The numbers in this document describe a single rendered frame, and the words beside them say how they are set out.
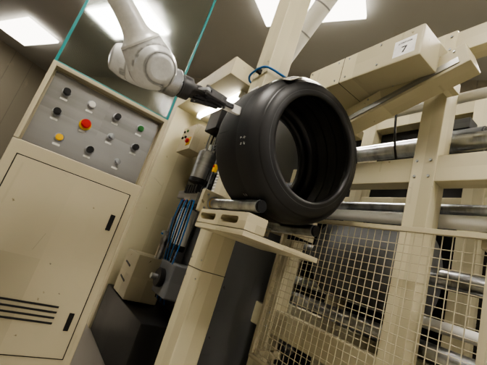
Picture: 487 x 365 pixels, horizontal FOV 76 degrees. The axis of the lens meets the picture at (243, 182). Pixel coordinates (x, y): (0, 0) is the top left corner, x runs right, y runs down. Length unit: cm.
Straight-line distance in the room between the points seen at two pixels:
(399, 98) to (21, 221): 166
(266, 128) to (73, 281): 106
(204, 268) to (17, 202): 80
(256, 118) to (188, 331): 90
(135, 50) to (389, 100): 111
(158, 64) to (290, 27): 117
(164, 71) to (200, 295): 94
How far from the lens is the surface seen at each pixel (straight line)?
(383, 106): 157
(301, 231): 126
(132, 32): 86
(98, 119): 164
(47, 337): 164
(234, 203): 116
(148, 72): 80
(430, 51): 151
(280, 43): 178
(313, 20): 234
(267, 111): 107
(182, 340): 144
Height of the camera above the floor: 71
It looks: 14 degrees up
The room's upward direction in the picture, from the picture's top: 18 degrees clockwise
